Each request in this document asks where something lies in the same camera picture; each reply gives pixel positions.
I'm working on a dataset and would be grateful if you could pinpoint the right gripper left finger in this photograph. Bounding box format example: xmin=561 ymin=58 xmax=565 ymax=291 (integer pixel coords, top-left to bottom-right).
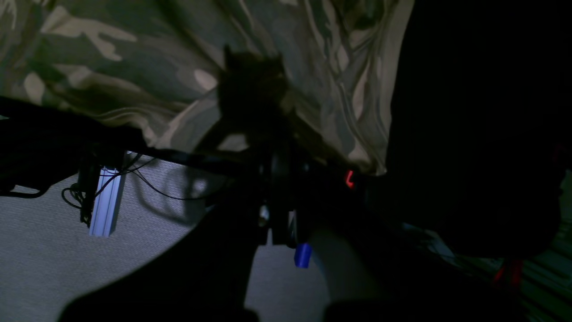
xmin=59 ymin=153 xmax=270 ymax=322

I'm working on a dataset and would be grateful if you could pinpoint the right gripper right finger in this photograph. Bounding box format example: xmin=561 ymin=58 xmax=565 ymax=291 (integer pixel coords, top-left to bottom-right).
xmin=286 ymin=148 xmax=527 ymax=322

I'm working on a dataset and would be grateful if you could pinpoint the camouflage t-shirt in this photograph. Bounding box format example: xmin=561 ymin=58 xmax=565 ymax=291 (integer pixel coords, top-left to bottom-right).
xmin=1 ymin=0 xmax=415 ymax=174

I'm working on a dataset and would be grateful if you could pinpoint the orange clamp top right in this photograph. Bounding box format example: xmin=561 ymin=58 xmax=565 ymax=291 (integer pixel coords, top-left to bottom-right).
xmin=344 ymin=170 xmax=355 ymax=190

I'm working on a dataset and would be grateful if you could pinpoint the aluminium table leg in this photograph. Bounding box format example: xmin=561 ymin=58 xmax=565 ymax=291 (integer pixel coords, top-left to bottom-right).
xmin=88 ymin=151 xmax=131 ymax=238

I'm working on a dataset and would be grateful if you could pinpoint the black table cloth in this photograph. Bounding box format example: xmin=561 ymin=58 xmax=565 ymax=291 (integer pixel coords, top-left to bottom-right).
xmin=127 ymin=0 xmax=571 ymax=257

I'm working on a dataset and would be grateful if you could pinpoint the black hanging cable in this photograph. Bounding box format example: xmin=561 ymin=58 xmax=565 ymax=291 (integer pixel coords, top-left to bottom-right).
xmin=60 ymin=154 xmax=210 ymax=224

